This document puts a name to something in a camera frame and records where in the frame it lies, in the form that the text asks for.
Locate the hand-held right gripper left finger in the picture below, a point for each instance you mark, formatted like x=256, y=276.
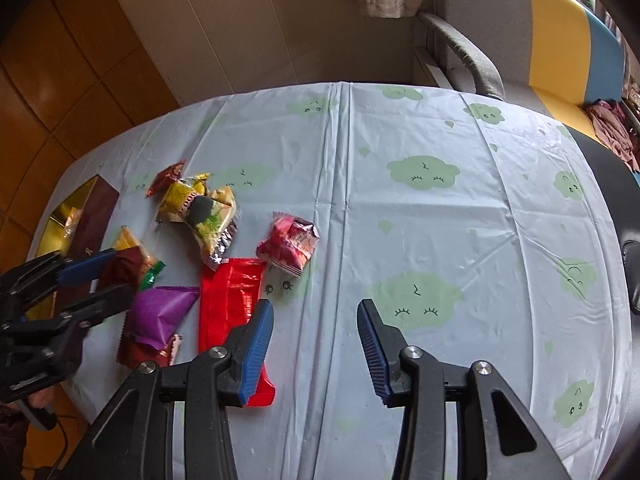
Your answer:
x=256, y=347

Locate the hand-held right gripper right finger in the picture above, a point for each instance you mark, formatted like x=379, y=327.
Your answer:
x=372, y=350

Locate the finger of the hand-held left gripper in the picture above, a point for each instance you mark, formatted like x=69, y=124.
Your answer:
x=87, y=267
x=107, y=302

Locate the maroon snack packet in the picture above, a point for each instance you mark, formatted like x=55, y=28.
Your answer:
x=120, y=270

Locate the maroon box with gold lining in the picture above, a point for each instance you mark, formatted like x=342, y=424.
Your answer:
x=85, y=220

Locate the orange snack packet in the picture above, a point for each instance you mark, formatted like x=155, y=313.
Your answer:
x=71, y=222

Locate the long red snack packet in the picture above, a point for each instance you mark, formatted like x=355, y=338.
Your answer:
x=227, y=305

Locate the green candy wrapper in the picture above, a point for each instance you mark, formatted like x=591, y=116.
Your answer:
x=151, y=275

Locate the purple snack packet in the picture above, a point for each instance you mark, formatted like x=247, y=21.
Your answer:
x=157, y=317

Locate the brown-red packet with zigzag edge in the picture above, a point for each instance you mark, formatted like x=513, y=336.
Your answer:
x=137, y=355

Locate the pink-red snack packet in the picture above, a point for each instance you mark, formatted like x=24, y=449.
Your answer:
x=289, y=247

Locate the small dark red snack packet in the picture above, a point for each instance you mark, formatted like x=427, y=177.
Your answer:
x=164, y=180

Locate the yellow snack packet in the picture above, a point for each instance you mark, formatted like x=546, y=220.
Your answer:
x=182, y=200

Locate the yellow-green packet with dark circle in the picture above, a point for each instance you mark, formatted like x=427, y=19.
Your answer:
x=212, y=225

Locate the light blue cloud-print tablecloth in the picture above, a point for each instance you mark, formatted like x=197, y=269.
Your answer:
x=425, y=220

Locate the black chair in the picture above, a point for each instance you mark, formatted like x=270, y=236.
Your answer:
x=617, y=210

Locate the pink cloth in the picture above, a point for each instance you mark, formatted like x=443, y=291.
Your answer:
x=612, y=130

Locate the grey armchair colourful cushion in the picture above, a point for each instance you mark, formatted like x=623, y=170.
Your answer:
x=500, y=25

